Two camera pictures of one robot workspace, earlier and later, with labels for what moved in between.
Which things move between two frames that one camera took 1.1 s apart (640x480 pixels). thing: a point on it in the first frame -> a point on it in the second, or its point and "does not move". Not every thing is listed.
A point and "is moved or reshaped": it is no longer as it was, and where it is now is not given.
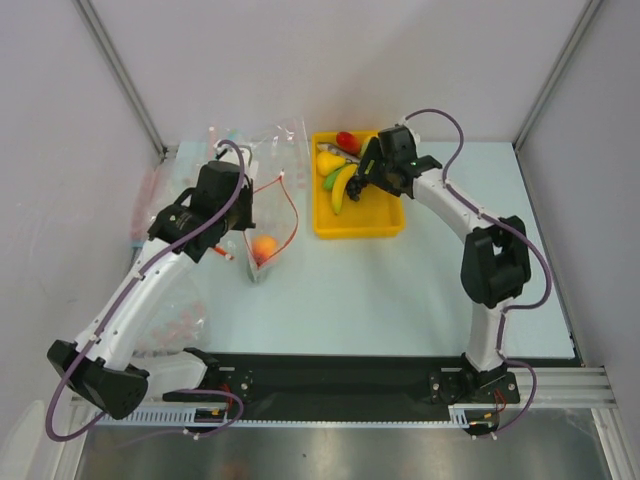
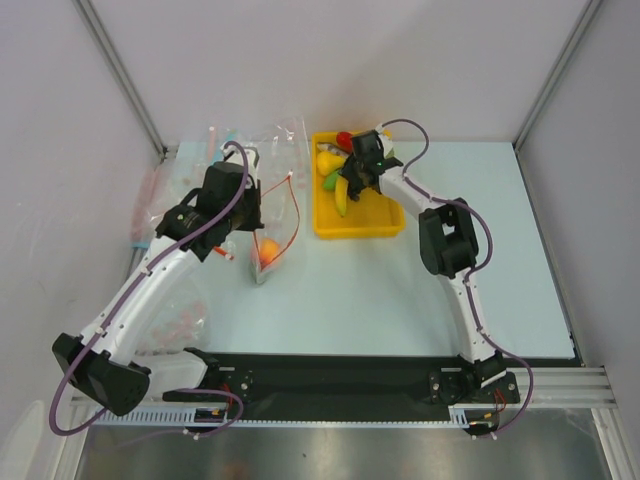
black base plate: x=348 y=380 does not move
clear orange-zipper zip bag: x=275 y=223 does not move
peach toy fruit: x=263 y=247 is moved or reshaped
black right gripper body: x=370 y=163 -> x=356 y=173
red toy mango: x=348 y=142 does not move
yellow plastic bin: x=376 y=214 does not move
